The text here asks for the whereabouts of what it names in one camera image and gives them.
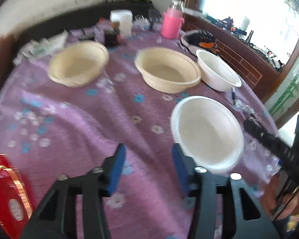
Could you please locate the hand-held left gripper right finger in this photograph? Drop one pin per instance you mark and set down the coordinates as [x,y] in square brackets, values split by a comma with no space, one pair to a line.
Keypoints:
[180,171]

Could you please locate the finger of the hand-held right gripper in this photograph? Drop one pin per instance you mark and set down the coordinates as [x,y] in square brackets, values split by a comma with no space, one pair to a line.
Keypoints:
[266,137]

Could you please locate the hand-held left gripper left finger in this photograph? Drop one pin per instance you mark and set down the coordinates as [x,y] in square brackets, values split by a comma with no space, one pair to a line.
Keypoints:
[117,171]

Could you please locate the white plastic bowl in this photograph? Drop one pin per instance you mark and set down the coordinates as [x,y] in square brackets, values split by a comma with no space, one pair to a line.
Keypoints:
[214,72]
[206,129]

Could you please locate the cream plastic bowl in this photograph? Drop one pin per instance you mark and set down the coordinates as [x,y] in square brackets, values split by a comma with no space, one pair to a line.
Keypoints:
[77,67]
[164,72]

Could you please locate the person's right hand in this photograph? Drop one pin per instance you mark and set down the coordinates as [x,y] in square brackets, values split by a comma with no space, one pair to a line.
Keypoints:
[270,194]

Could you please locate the small metal object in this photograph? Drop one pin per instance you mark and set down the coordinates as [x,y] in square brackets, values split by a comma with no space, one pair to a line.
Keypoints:
[248,110]

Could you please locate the bamboo print panel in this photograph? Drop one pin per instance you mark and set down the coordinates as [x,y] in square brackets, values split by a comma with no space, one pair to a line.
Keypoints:
[289,92]

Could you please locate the black pen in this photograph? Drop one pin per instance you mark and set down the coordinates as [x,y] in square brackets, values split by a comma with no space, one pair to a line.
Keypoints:
[234,97]

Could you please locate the pile of dark tools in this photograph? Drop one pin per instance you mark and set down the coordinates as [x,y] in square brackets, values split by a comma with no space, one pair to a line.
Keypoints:
[239,29]

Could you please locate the black white patterned bowl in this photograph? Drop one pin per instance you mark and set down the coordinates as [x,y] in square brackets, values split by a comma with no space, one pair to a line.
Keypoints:
[201,41]

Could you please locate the red plate with gold rim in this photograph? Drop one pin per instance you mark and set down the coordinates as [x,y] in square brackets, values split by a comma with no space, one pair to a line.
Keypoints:
[2,191]

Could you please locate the black jar with label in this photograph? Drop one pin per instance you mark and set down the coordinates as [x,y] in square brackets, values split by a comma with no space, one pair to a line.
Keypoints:
[112,36]

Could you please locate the pink ribbed cup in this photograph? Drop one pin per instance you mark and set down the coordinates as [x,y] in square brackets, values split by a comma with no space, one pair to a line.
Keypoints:
[170,26]

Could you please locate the white plastic container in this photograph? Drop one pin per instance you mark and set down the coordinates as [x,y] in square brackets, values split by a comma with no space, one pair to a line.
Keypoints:
[120,21]

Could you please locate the clear plastic lid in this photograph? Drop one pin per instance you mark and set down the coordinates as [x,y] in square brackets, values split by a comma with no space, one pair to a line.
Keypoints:
[140,21]

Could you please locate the black phone stand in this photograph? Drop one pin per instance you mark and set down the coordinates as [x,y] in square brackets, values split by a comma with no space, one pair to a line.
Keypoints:
[154,17]

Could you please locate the glass jar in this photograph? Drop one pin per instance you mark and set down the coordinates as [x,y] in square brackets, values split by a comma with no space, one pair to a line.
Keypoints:
[177,6]

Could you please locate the black sofa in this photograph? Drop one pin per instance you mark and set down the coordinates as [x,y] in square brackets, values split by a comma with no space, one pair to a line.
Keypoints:
[64,22]

